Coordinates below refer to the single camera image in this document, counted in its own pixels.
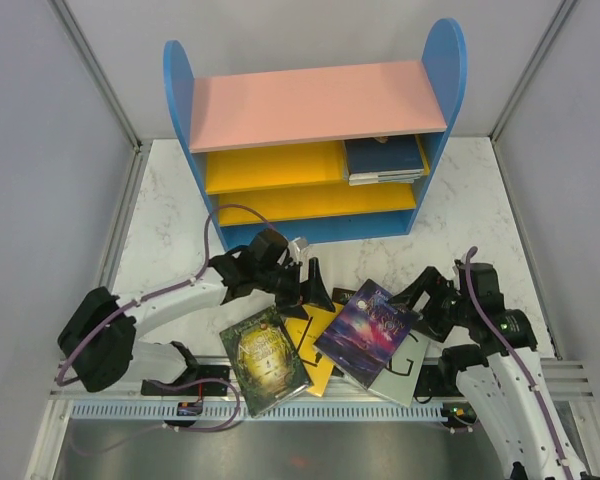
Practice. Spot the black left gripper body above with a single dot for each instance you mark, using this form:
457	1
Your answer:
287	287

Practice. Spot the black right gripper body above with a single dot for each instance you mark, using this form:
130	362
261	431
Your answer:
442	309

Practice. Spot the yellow book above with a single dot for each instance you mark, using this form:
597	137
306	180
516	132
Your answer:
303	334

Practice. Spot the purple Robinson Crusoe book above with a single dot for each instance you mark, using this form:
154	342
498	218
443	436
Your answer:
366	333

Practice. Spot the teal ocean cover book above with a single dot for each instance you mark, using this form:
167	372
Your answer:
414	175

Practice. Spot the dark navy book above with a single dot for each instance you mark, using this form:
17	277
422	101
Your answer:
397	155

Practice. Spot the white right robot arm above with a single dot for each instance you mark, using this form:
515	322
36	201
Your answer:
499	372

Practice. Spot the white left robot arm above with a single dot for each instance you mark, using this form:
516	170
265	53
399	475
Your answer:
103	343

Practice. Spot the black W.S. book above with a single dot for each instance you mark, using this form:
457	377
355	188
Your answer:
342	296

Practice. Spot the grey book with letter G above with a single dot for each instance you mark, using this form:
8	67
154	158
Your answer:
397	381

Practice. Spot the green forest cover book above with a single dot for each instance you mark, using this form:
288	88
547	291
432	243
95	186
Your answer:
265	362

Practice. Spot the light blue book with barcode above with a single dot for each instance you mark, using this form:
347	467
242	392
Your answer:
361	182

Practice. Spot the blue pink yellow bookshelf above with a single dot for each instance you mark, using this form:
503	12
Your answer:
270	145

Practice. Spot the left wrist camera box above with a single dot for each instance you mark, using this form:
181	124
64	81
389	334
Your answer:
298	249

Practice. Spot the aluminium frame rail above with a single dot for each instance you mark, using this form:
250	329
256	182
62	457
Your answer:
211	380

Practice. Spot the white slotted cable duct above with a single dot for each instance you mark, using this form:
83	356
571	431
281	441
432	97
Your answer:
223	410

